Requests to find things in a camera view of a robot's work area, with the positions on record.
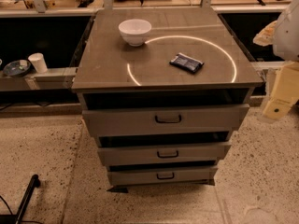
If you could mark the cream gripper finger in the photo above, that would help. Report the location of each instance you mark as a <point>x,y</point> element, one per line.
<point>284,92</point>

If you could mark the grey top drawer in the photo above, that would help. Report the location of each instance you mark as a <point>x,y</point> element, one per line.
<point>164,120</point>

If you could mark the grey drawer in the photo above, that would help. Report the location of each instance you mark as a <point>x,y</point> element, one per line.
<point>164,120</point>
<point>120,156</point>
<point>155,176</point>

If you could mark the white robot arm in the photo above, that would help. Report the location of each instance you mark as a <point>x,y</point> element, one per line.
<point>283,35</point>

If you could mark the grey middle drawer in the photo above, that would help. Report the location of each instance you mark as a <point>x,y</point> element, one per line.
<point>120,156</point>

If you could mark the grey bottom drawer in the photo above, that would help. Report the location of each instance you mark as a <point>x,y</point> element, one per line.
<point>155,176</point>

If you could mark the grey drawer cabinet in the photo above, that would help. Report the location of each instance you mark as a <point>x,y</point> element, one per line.
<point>114,75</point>

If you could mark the dark blue snack packet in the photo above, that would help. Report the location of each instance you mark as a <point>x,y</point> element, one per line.
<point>186,63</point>

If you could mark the white ceramic bowl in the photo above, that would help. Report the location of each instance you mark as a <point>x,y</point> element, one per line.
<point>135,31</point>

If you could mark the grey side ledge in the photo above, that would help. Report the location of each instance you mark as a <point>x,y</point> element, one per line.
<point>53,79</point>

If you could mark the white paper cup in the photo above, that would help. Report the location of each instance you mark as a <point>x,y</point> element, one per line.
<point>37,60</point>

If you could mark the black stand leg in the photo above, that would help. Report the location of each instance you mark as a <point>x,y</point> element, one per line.
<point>17,218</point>

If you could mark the dark round dish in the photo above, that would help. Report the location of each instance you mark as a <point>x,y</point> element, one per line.
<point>17,68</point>

